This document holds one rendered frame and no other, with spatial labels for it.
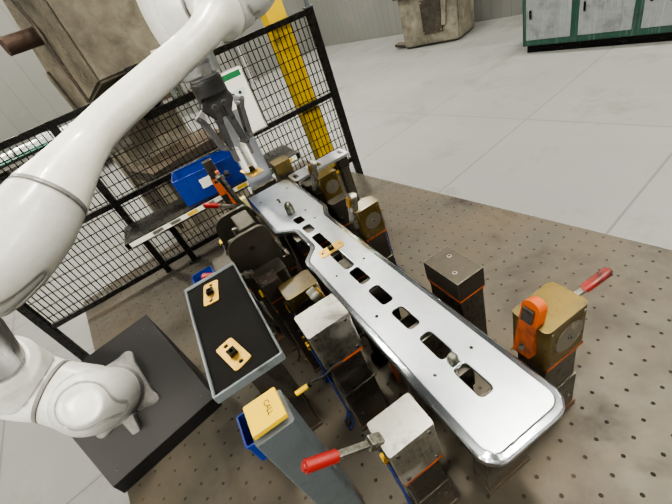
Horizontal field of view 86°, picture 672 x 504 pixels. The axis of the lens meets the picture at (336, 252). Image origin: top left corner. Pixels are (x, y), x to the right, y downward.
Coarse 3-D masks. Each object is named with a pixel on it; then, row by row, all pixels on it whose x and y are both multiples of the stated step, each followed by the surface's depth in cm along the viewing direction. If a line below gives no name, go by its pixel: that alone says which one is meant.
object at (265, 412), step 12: (264, 396) 59; (276, 396) 58; (252, 408) 58; (264, 408) 57; (276, 408) 57; (252, 420) 56; (264, 420) 56; (276, 420) 55; (252, 432) 55; (264, 432) 55
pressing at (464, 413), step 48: (288, 192) 153; (336, 240) 115; (336, 288) 97; (384, 288) 92; (384, 336) 80; (480, 336) 73; (432, 384) 68; (528, 384) 63; (480, 432) 59; (528, 432) 58
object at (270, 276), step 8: (272, 272) 95; (264, 280) 93; (272, 280) 92; (264, 288) 92; (272, 288) 93; (272, 296) 94; (280, 296) 95; (280, 304) 97; (280, 312) 98; (288, 312) 99; (288, 320) 101; (296, 328) 103; (296, 336) 105; (304, 344) 108; (304, 352) 109; (312, 360) 112; (312, 368) 116; (320, 368) 115
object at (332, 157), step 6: (336, 150) 171; (342, 150) 169; (324, 156) 170; (330, 156) 168; (336, 156) 166; (342, 156) 164; (324, 162) 165; (330, 162) 163; (306, 168) 166; (318, 168) 162; (324, 168) 163; (294, 174) 165; (300, 174) 163; (306, 174) 161; (294, 180) 160; (300, 180) 160
